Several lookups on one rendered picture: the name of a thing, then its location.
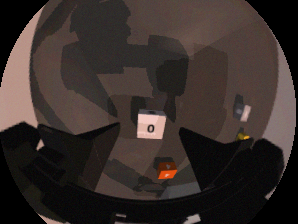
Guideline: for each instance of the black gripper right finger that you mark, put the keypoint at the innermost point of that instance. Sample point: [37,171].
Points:
[208,157]

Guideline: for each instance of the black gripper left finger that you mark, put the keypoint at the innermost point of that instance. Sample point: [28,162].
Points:
[87,152]

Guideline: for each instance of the yellow digit block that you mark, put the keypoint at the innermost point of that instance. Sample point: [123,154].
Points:
[242,136]

